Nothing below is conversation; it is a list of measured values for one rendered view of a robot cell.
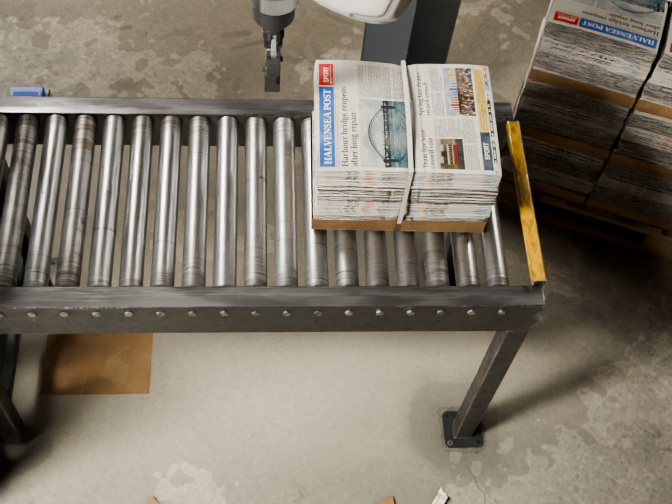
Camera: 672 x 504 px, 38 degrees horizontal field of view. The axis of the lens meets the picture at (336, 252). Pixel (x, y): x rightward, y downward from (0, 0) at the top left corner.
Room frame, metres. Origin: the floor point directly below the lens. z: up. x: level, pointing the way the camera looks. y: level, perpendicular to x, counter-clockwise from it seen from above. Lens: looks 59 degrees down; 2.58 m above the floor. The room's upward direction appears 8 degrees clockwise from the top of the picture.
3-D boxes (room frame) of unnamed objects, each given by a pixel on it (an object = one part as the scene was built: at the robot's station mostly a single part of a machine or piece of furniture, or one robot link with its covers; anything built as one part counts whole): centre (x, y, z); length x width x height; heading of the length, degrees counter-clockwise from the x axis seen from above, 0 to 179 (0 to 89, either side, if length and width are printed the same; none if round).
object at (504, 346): (1.03, -0.42, 0.34); 0.06 x 0.06 x 0.68; 9
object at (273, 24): (1.24, 0.17, 1.29); 0.08 x 0.07 x 0.09; 9
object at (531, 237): (1.27, -0.40, 0.81); 0.43 x 0.03 x 0.02; 9
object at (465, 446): (1.03, -0.42, 0.01); 0.14 x 0.13 x 0.01; 9
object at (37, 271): (1.12, 0.64, 0.77); 0.47 x 0.05 x 0.05; 9
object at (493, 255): (1.27, -0.32, 0.77); 0.47 x 0.05 x 0.05; 9
